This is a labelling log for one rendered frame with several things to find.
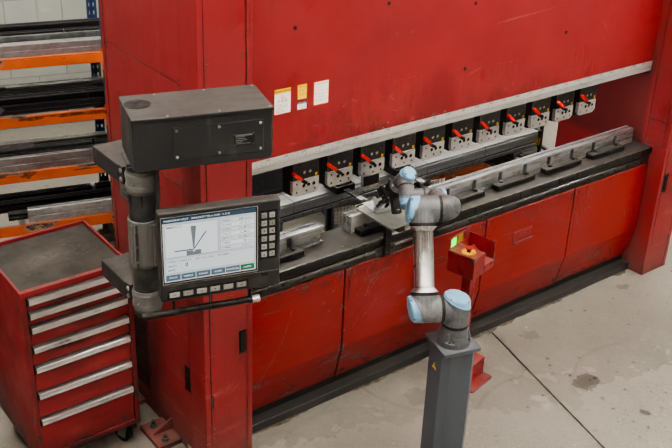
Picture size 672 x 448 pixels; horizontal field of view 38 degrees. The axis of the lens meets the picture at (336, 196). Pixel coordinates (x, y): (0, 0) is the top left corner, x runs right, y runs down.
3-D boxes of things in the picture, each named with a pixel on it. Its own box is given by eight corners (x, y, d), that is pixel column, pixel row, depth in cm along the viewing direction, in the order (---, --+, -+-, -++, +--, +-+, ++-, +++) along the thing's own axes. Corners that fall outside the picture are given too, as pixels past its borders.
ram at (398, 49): (226, 182, 424) (224, 1, 389) (216, 176, 430) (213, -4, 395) (651, 70, 591) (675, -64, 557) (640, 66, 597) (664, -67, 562)
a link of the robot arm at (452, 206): (469, 196, 410) (444, 182, 458) (443, 196, 408) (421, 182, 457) (468, 223, 411) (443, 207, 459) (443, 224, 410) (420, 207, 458)
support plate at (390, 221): (390, 230, 464) (390, 228, 464) (356, 210, 483) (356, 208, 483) (418, 221, 474) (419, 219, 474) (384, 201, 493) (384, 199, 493)
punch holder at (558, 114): (554, 122, 551) (557, 95, 543) (542, 118, 557) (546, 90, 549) (571, 117, 559) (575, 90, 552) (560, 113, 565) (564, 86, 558)
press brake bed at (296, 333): (241, 440, 474) (240, 293, 438) (219, 417, 489) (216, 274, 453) (628, 269, 641) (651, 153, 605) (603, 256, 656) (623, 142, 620)
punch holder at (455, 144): (450, 152, 506) (453, 122, 499) (439, 147, 512) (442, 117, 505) (471, 146, 514) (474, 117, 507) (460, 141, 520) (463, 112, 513)
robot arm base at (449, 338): (477, 346, 417) (479, 327, 413) (446, 353, 412) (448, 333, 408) (460, 328, 430) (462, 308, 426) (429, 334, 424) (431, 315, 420)
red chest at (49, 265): (43, 485, 441) (20, 296, 398) (3, 426, 477) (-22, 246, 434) (143, 443, 469) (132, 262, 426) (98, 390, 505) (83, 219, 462)
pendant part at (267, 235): (161, 304, 352) (157, 215, 337) (155, 287, 362) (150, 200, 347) (280, 284, 367) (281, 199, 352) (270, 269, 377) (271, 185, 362)
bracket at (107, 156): (122, 185, 350) (120, 167, 347) (93, 162, 367) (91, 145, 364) (218, 161, 372) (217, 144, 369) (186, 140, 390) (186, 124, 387)
